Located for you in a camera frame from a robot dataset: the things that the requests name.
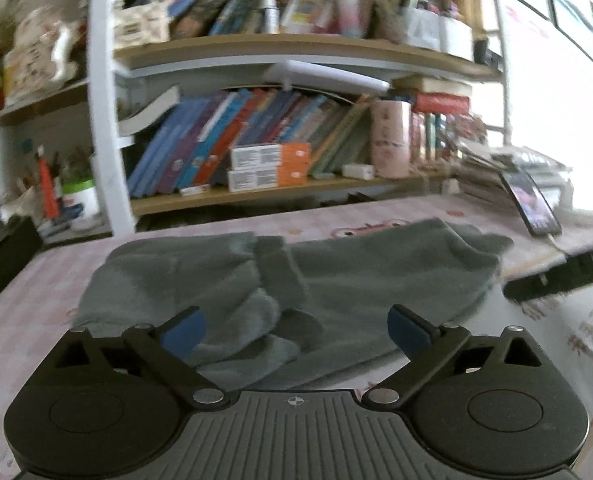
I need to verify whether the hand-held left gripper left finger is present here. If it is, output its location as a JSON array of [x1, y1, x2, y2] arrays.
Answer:
[[41, 305, 231, 409]]

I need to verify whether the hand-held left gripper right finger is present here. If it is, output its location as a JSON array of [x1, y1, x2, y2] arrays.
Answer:
[[361, 304, 557, 408]]

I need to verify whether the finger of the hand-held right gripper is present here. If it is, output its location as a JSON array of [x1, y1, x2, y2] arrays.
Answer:
[[503, 269, 570, 306]]

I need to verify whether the grey hoodie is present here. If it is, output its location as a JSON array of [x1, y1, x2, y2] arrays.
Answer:
[[74, 217, 516, 392]]

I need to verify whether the black smartphone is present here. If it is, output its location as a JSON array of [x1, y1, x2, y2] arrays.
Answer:
[[498, 169, 563, 239]]

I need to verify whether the stack of magazines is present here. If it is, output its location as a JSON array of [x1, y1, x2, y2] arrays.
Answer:
[[455, 141, 576, 212]]

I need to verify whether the white jar green lid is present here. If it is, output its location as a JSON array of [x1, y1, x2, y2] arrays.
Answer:
[[59, 176, 103, 227]]

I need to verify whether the small white charger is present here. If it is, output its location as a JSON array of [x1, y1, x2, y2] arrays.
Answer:
[[341, 161, 376, 181]]

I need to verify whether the white orange medicine box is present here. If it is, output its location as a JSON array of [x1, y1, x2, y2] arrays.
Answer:
[[225, 165, 311, 194], [229, 141, 312, 172]]

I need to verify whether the row of upright thin books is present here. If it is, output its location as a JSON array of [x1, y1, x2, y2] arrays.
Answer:
[[411, 111, 478, 162]]

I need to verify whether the black box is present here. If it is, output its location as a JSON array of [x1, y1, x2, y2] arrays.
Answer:
[[0, 216, 46, 322]]

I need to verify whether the pink printed cylinder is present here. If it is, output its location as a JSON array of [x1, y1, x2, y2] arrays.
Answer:
[[369, 99, 413, 179]]

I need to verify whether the bundle of pencils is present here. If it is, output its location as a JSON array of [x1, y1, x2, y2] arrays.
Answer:
[[24, 145, 94, 191]]

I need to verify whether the red tassel pen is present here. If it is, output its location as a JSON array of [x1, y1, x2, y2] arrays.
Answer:
[[35, 146, 60, 219]]

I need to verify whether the row of colourful leaning books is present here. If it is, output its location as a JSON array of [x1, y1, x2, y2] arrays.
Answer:
[[125, 86, 373, 199]]

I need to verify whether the thick lying book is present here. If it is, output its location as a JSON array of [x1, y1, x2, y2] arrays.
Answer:
[[115, 84, 183, 149]]

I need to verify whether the white bookshelf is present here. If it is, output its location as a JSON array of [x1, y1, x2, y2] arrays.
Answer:
[[0, 0, 508, 237]]

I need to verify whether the white pen holder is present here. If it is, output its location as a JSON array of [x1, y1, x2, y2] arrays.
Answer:
[[401, 4, 476, 62]]

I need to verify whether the white flat desk lamp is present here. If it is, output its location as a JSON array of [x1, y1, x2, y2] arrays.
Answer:
[[263, 59, 393, 97]]

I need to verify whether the floral ceramic figurine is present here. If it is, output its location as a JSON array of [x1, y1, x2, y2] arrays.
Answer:
[[3, 4, 86, 97]]

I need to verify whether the white quilted handbag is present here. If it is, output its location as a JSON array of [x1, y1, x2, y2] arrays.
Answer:
[[113, 0, 173, 44]]

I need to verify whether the tall pink bottle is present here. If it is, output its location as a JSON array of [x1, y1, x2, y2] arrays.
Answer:
[[335, 0, 373, 39]]

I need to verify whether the white spray bottle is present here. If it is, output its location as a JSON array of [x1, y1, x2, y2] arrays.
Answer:
[[260, 0, 283, 34]]

